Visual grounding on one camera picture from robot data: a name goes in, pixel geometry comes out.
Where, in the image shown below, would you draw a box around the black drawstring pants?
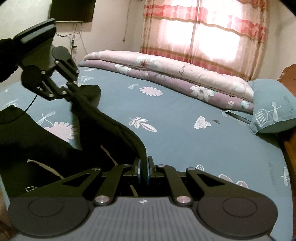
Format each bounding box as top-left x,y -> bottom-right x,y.
1,85 -> 147,198

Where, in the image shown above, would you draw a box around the teal patterned bed sheet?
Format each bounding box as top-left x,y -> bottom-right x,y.
0,66 -> 295,241

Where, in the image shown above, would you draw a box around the pink purple folded quilt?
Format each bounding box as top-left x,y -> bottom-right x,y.
79,50 -> 253,113

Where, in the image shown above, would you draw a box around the teal pillow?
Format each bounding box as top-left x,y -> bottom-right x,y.
222,78 -> 296,135

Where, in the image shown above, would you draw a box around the wooden headboard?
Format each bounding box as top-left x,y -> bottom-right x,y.
277,63 -> 296,176

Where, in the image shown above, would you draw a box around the pink striped curtain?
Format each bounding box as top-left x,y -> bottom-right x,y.
140,0 -> 269,81

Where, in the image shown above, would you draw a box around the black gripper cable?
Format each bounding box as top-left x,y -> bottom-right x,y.
24,92 -> 39,113

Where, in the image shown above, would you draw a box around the wall cables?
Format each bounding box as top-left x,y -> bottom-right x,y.
54,22 -> 88,63

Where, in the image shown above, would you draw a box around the wall mounted television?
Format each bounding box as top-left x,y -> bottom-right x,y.
49,0 -> 96,23

